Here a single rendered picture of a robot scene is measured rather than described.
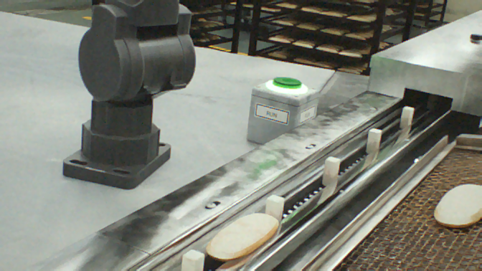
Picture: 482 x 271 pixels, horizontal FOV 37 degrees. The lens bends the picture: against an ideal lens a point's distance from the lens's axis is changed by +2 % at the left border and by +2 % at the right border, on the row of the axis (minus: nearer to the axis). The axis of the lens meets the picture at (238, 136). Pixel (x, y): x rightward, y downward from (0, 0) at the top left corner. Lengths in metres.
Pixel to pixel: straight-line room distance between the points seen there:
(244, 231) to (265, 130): 0.34
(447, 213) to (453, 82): 0.51
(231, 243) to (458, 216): 0.18
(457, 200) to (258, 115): 0.37
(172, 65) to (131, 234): 0.23
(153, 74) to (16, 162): 0.19
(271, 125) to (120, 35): 0.28
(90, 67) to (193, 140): 0.22
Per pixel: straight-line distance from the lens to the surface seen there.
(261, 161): 0.77
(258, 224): 0.63
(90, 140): 0.80
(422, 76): 1.10
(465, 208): 0.62
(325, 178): 0.79
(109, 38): 0.73
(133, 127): 0.78
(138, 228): 0.60
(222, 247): 0.59
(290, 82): 0.93
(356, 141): 0.92
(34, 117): 0.98
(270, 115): 0.92
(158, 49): 0.75
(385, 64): 1.12
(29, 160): 0.84
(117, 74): 0.73
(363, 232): 0.57
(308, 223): 0.64
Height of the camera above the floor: 1.14
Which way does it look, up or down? 19 degrees down
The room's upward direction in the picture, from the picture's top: 7 degrees clockwise
